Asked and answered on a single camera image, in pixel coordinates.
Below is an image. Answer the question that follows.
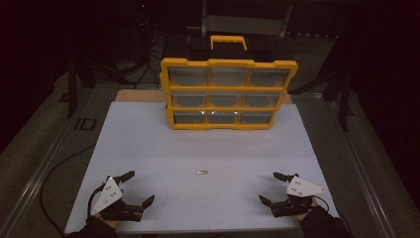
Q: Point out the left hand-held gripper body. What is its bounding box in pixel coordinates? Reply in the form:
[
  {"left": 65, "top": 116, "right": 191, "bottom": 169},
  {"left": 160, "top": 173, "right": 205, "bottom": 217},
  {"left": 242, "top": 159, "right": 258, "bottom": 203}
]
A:
[{"left": 89, "top": 177, "right": 147, "bottom": 222}]

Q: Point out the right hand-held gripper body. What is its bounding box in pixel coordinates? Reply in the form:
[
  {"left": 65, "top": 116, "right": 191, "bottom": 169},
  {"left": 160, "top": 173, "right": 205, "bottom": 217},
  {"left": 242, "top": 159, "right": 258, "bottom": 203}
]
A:
[{"left": 268, "top": 176, "right": 329, "bottom": 218}]

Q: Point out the yellow and black drawer organizer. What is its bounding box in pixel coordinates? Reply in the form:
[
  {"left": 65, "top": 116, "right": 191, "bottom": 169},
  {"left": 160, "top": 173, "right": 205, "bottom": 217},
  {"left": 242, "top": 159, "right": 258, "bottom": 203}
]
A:
[{"left": 159, "top": 34, "right": 299, "bottom": 131}]

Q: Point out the person's right hand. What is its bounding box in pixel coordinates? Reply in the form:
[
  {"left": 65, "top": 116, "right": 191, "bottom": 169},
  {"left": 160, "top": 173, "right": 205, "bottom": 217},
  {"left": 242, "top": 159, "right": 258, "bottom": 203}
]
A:
[{"left": 293, "top": 197, "right": 320, "bottom": 222}]

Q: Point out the person's left hand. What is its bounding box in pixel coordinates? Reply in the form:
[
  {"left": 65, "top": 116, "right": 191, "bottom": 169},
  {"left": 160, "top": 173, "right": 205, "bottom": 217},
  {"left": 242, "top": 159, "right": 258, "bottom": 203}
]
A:
[{"left": 93, "top": 213, "right": 122, "bottom": 230}]

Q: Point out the white table sheet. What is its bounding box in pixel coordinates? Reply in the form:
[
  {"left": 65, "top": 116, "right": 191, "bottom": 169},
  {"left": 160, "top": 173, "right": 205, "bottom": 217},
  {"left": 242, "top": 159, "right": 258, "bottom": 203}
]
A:
[{"left": 63, "top": 100, "right": 340, "bottom": 234}]

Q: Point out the black metal stand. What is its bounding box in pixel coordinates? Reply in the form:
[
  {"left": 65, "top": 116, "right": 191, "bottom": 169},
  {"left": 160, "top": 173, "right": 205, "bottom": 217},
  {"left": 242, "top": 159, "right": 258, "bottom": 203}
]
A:
[
  {"left": 58, "top": 56, "right": 97, "bottom": 119},
  {"left": 321, "top": 65, "right": 356, "bottom": 133}
]

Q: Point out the grid of clear drawers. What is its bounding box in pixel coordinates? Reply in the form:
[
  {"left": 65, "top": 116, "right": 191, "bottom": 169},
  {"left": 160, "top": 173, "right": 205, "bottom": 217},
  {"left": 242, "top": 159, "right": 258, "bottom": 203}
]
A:
[{"left": 167, "top": 66, "right": 291, "bottom": 125}]

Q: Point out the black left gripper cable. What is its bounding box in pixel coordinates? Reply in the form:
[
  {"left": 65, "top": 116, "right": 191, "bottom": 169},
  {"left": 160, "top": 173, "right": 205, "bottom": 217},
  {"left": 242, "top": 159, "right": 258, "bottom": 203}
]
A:
[{"left": 86, "top": 183, "right": 106, "bottom": 217}]

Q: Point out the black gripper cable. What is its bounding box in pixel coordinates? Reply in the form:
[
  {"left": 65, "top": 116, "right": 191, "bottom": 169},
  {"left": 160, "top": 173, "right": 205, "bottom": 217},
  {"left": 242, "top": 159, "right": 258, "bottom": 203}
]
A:
[
  {"left": 312, "top": 195, "right": 331, "bottom": 212},
  {"left": 86, "top": 183, "right": 106, "bottom": 217}
]

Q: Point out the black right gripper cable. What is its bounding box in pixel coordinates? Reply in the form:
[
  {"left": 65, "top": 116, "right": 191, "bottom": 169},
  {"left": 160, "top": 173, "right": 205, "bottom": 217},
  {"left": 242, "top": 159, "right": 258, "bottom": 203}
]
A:
[{"left": 312, "top": 195, "right": 331, "bottom": 212}]

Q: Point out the long black floor cable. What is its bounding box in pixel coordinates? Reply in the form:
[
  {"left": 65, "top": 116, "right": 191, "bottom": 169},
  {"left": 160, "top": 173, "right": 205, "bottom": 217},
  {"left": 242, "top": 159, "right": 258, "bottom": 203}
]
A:
[{"left": 39, "top": 144, "right": 97, "bottom": 237}]

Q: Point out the bundle of black cables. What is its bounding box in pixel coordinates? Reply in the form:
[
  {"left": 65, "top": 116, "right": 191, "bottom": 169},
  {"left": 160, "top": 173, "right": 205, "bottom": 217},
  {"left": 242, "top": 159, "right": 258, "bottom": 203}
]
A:
[{"left": 133, "top": 33, "right": 166, "bottom": 90}]

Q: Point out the grey metal frame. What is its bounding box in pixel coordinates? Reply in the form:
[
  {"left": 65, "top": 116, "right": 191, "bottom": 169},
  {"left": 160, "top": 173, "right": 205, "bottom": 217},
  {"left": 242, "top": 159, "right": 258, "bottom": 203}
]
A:
[{"left": 200, "top": 0, "right": 294, "bottom": 39}]

